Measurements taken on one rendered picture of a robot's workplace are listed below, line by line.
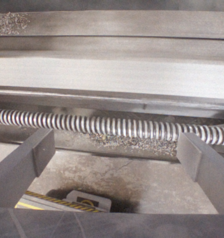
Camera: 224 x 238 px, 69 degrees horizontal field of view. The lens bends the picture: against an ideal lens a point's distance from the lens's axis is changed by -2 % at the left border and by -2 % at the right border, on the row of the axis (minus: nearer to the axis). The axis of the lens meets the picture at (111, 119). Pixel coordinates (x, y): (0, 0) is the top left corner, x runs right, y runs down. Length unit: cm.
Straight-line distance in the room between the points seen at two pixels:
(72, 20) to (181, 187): 107
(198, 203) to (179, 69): 104
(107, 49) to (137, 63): 7
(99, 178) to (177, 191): 50
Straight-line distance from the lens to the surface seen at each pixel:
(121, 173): 113
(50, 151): 16
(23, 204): 101
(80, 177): 119
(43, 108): 79
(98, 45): 32
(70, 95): 37
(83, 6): 53
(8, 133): 91
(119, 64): 28
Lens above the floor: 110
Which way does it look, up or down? 80 degrees down
